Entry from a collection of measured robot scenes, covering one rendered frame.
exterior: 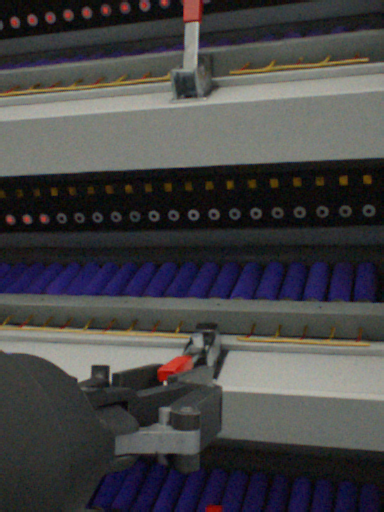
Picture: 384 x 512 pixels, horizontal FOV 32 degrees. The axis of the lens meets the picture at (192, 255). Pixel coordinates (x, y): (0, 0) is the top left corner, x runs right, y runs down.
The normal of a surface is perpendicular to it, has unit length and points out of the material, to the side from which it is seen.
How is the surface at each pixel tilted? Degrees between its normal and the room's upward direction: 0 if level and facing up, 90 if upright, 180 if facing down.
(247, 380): 20
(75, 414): 66
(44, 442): 72
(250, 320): 109
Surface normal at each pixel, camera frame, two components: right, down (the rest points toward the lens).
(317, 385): -0.15, -0.90
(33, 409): 0.80, -0.55
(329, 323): -0.30, 0.43
